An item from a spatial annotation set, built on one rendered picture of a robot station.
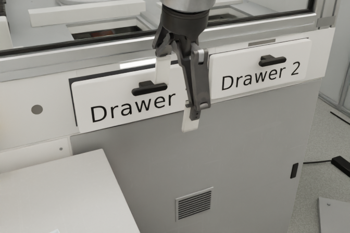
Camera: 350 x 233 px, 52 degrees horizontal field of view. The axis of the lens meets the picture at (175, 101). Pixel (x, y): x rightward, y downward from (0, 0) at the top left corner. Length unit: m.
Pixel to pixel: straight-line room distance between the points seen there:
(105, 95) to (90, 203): 0.21
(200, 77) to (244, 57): 0.31
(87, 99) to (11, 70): 0.14
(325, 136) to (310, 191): 0.53
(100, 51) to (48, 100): 0.14
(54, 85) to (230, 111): 0.44
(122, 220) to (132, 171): 0.27
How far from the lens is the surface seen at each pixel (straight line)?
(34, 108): 0.75
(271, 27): 0.90
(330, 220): 1.76
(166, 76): 0.72
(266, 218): 1.32
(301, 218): 1.77
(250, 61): 0.88
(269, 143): 1.09
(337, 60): 2.61
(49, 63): 0.72
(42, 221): 0.68
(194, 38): 0.57
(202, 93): 0.56
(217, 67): 0.83
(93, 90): 0.72
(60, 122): 0.78
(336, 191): 1.96
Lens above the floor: 1.23
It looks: 29 degrees down
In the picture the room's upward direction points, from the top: straight up
